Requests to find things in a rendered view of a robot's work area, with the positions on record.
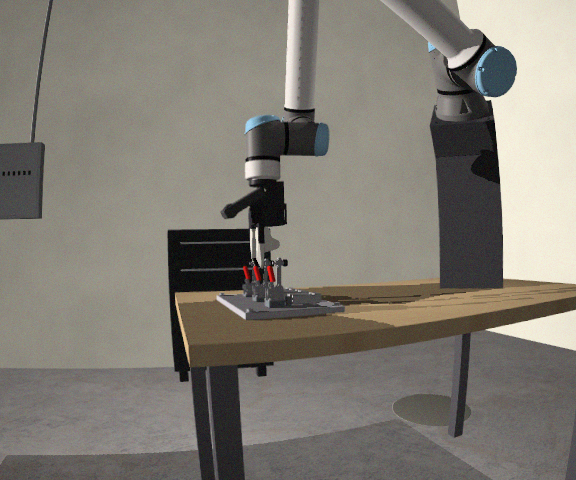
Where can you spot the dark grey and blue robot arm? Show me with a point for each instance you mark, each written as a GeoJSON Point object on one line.
{"type": "Point", "coordinates": [481, 67]}

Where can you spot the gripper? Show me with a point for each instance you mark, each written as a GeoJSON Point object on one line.
{"type": "Point", "coordinates": [261, 216]}

